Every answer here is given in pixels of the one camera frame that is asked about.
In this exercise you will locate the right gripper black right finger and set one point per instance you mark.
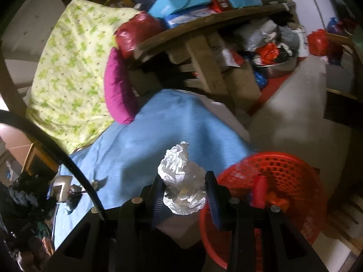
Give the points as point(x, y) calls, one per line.
point(262, 239)

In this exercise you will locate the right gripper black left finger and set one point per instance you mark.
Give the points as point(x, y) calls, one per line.
point(120, 240)

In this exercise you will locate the red mesh trash basket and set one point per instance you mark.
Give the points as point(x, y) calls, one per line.
point(266, 179)

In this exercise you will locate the white paper ball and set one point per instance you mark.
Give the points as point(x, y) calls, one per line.
point(184, 180)

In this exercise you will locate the black plastic bag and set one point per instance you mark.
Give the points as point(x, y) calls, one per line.
point(74, 196)

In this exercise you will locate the blue bed blanket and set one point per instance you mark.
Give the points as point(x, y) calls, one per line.
point(125, 158)

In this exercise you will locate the dark clothes pile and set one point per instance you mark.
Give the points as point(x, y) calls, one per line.
point(27, 211)

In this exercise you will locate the wooden nightstand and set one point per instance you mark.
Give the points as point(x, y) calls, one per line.
point(38, 160)

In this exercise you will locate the magenta cushion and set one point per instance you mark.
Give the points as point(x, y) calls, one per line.
point(119, 97)

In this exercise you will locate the green floral pillow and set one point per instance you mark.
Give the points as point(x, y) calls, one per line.
point(67, 96)

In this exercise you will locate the metal basin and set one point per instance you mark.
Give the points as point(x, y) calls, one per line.
point(279, 69)

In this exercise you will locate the wooden side table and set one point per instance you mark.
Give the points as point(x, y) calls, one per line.
point(196, 40)

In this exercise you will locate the red bag on floor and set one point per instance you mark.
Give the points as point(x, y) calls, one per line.
point(318, 43)

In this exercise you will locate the red shiny bag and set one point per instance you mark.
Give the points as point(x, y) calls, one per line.
point(138, 29)

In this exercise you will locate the light blue box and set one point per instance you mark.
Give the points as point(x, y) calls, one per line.
point(163, 8)

